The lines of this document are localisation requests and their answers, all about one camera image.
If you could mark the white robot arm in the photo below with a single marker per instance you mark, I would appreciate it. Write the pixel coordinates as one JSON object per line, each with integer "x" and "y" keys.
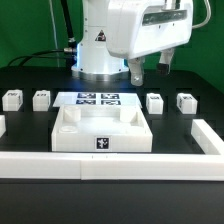
{"x": 94, "y": 62}

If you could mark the white marker sheet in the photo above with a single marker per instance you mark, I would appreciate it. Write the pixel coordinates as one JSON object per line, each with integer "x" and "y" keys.
{"x": 93, "y": 98}

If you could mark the white square table top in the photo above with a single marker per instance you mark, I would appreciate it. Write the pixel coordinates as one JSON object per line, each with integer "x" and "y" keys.
{"x": 101, "y": 128}

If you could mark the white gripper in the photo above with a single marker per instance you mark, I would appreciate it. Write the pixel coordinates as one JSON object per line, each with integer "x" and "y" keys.
{"x": 127, "y": 38}

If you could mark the white U-shaped fence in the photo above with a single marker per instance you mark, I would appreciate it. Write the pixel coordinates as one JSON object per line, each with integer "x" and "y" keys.
{"x": 82, "y": 166}

